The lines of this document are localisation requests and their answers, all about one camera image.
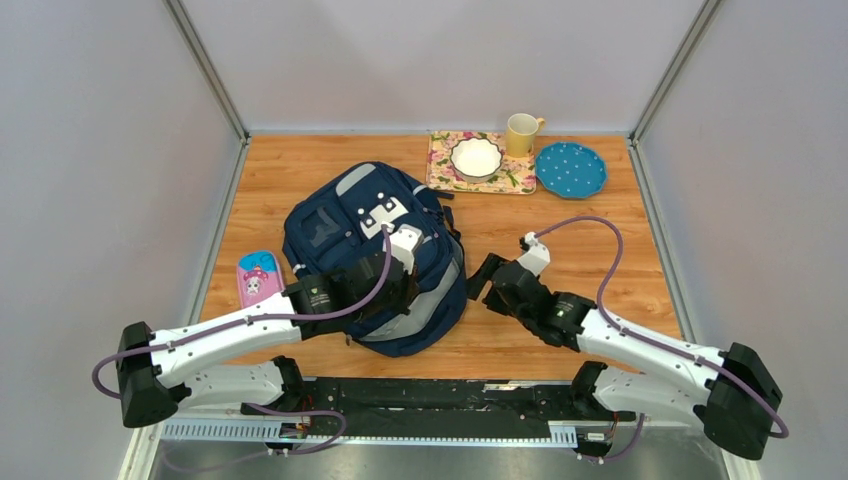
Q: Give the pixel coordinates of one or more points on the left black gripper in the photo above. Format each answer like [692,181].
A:
[409,290]

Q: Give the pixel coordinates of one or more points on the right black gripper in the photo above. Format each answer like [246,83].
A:
[476,284]

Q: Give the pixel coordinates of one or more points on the navy blue school backpack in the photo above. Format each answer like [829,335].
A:
[344,221]

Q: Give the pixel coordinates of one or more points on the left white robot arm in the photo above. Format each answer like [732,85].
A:
[162,372]

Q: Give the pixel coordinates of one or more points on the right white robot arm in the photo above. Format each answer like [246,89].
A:
[730,393]

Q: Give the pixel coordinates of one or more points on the pink cartoon pencil case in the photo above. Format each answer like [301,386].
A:
[259,276]

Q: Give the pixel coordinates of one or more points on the floral placemat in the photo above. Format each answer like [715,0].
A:
[514,176]

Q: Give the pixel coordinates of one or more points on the white scalloped bowl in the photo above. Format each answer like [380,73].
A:
[476,160]

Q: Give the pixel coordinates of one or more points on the blue polka dot plate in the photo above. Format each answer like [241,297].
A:
[570,170]

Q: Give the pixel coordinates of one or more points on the yellow mug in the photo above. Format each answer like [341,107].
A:
[521,132]

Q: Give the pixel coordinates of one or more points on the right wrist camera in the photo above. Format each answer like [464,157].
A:
[535,256]

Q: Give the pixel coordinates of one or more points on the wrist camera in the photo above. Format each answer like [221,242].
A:
[404,242]
[535,256]

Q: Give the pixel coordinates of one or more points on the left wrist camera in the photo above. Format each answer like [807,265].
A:
[404,242]

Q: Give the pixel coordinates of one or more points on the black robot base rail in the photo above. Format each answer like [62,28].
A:
[460,412]

